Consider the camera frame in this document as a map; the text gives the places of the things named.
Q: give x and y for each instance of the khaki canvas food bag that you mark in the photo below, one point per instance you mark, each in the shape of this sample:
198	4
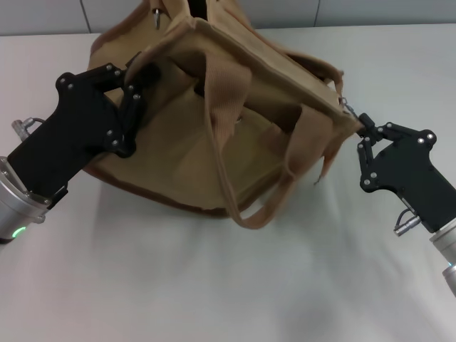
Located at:
178	160

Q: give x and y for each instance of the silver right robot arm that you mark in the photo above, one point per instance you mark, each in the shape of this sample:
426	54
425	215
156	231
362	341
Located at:
447	246

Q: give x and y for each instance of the silver metal zipper pull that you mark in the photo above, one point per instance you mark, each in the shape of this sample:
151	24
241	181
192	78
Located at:
156	18
349	108

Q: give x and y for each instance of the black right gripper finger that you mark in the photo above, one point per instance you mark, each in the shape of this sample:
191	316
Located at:
367	160
388	132

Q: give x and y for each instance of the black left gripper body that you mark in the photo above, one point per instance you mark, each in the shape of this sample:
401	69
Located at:
78	132

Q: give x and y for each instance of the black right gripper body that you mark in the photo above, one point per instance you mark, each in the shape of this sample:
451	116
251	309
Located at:
409	171

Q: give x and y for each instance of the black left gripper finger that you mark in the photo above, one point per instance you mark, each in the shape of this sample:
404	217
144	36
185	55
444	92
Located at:
132	110
147	73

